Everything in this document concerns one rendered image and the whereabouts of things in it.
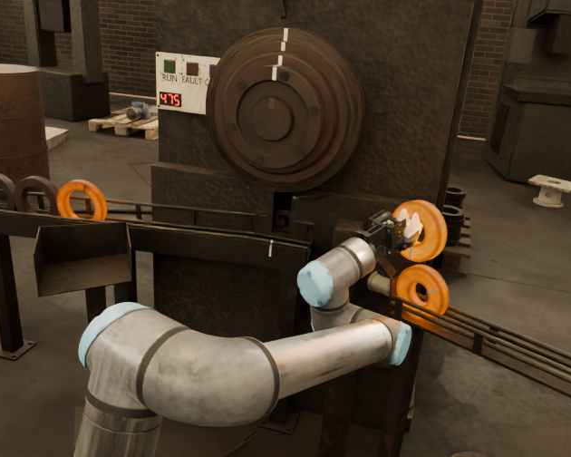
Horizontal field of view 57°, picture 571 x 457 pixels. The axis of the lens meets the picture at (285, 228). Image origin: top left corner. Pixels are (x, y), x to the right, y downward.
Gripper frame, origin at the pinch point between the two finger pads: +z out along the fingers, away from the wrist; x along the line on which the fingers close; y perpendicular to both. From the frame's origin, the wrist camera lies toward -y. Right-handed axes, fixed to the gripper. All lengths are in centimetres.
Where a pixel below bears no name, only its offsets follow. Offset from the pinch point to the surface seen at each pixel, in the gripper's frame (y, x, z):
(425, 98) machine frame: 18.4, 23.0, 32.6
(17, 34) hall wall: -43, 907, 126
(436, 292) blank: -19.5, -5.3, 0.3
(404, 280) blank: -20.6, 5.1, 0.0
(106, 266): -16, 77, -58
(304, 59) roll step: 36, 40, 3
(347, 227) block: -13.1, 28.6, 2.1
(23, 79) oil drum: -3, 331, -9
